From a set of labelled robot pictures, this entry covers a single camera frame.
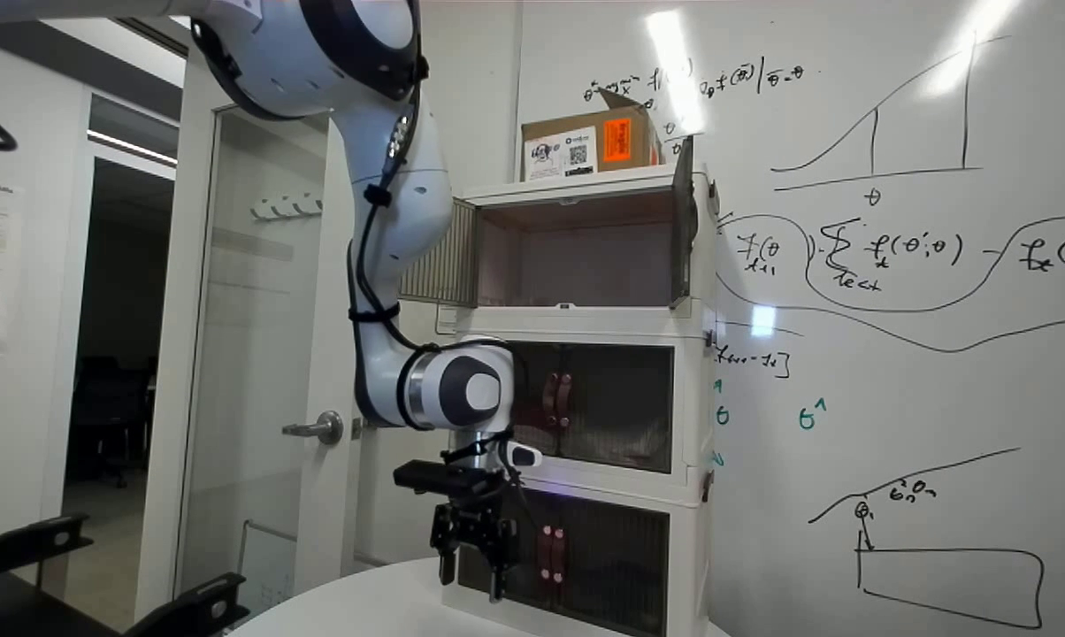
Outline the cardboard box with labels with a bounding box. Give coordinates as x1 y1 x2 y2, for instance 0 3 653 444
516 96 665 185

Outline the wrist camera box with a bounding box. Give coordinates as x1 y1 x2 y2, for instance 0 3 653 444
388 439 549 498

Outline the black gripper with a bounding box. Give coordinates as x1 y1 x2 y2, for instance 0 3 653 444
428 461 527 606

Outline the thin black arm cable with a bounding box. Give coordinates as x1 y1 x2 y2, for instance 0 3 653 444
343 107 423 347

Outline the silver door lever handle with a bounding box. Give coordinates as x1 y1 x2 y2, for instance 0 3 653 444
276 409 346 451

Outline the white three-tier cabinet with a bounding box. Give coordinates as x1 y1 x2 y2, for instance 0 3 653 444
438 159 720 637

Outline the large wall whiteboard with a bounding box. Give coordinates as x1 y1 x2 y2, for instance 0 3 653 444
509 0 1065 637

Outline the black office chair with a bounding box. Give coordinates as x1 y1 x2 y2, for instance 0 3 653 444
0 511 253 637

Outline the closed dark cabinet door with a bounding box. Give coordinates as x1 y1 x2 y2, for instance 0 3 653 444
457 478 556 616
507 339 562 461
549 490 675 637
556 343 680 478

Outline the open translucent cabinet door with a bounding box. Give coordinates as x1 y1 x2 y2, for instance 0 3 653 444
665 132 702 308
393 193 480 312

